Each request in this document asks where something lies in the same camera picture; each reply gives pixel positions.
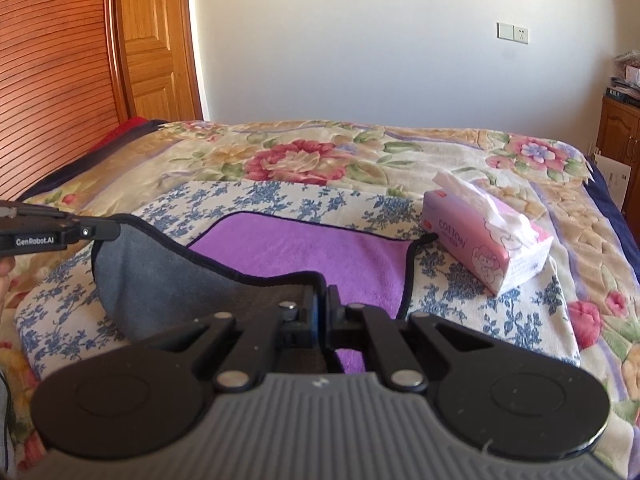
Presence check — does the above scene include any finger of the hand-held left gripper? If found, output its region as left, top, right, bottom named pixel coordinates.
left=67, top=219, right=122, bottom=243

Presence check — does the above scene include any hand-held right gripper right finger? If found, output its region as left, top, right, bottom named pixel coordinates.
left=326, top=284, right=502, bottom=392

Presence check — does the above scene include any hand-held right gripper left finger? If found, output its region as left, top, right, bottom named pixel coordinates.
left=131, top=284, right=321, bottom=394

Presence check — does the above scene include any purple and grey towel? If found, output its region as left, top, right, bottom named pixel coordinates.
left=91, top=211, right=442, bottom=376

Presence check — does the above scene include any person's left hand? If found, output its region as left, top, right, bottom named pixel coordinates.
left=0, top=259, right=16, bottom=311

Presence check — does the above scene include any red cloth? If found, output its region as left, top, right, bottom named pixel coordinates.
left=94, top=116, right=152, bottom=157

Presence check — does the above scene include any white blue-flowered cloth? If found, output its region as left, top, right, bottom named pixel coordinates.
left=15, top=179, right=582, bottom=382

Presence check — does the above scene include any slatted wooden headboard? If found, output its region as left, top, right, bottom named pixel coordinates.
left=0, top=0, right=132, bottom=202

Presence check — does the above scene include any pink tissue pack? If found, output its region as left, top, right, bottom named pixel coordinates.
left=421, top=170, right=555, bottom=296

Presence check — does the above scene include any floral bed blanket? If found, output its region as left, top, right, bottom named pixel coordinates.
left=0, top=119, right=640, bottom=480

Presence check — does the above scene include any wooden door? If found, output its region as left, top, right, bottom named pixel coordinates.
left=114, top=0, right=204, bottom=122

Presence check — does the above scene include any white paper sheet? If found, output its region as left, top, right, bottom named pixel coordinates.
left=591, top=151, right=633, bottom=212

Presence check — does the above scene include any wooden cabinet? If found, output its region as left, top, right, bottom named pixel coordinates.
left=595, top=94, right=640, bottom=173

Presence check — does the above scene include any stack of books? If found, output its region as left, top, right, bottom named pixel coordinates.
left=604, top=49, right=640, bottom=106

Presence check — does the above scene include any black cable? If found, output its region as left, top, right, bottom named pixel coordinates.
left=0, top=367, right=17, bottom=463

